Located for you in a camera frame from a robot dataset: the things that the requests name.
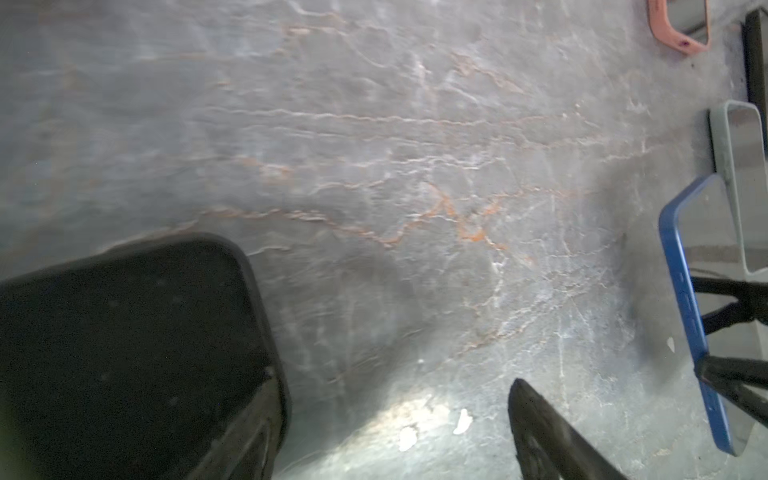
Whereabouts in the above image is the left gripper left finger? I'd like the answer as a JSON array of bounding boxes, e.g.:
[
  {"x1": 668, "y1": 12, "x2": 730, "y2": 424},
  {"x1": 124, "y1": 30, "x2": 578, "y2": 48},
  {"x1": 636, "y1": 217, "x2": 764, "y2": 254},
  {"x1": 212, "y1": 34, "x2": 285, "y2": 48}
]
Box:
[{"x1": 179, "y1": 372, "x2": 286, "y2": 479}]

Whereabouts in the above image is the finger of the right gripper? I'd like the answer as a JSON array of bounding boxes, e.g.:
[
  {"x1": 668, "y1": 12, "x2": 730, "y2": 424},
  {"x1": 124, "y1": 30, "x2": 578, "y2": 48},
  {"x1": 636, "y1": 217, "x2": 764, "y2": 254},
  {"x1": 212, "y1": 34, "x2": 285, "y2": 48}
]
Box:
[
  {"x1": 691, "y1": 277, "x2": 767, "y2": 335},
  {"x1": 694, "y1": 355, "x2": 767, "y2": 427}
]

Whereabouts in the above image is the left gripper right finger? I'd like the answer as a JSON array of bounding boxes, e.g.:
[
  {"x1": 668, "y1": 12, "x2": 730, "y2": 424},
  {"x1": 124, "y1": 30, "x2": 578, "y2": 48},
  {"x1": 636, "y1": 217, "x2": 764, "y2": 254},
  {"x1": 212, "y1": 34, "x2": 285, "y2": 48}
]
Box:
[{"x1": 508, "y1": 378, "x2": 625, "y2": 480}]

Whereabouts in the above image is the blue-edged phone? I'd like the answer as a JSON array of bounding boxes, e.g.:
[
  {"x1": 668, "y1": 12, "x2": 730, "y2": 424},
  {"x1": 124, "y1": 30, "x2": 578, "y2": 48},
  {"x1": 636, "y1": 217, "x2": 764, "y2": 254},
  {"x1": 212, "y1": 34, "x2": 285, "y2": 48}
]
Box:
[{"x1": 658, "y1": 174, "x2": 767, "y2": 457}]

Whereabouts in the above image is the black phone case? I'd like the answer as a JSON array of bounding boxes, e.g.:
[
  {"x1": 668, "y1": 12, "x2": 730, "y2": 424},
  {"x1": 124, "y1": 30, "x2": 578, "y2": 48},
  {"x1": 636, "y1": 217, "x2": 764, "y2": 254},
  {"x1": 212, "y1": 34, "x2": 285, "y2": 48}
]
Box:
[
  {"x1": 743, "y1": 6, "x2": 767, "y2": 147},
  {"x1": 1, "y1": 234, "x2": 291, "y2": 479}
]

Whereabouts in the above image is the light blue phone case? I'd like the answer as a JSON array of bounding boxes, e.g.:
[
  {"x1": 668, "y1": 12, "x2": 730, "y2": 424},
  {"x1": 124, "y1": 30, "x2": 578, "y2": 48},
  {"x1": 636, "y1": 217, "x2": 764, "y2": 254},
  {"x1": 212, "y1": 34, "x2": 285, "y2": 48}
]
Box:
[{"x1": 709, "y1": 100, "x2": 767, "y2": 280}]

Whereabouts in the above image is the pink phone case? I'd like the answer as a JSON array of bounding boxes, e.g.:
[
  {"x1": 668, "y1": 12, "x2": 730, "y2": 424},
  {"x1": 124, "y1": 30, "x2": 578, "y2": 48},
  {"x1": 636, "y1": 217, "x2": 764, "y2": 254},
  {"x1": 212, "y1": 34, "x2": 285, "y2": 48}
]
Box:
[{"x1": 647, "y1": 0, "x2": 710, "y2": 55}]

